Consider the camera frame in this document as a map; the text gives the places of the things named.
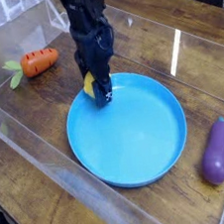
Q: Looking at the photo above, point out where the blue round tray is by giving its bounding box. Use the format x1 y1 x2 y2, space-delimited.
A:
66 72 187 187

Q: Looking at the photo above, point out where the yellow toy lemon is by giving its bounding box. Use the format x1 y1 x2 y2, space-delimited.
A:
83 72 95 98

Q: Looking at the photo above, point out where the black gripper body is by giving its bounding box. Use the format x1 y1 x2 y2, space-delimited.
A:
60 0 114 76

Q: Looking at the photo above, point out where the clear acrylic enclosure wall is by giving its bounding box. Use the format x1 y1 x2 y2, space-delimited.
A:
0 0 224 224

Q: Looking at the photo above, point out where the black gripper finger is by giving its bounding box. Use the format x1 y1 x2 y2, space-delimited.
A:
90 71 115 109
78 64 92 87

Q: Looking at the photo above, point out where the orange toy carrot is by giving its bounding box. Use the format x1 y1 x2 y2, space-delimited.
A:
2 48 58 89

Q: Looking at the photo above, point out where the purple toy eggplant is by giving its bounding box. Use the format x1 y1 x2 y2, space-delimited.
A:
201 117 224 185

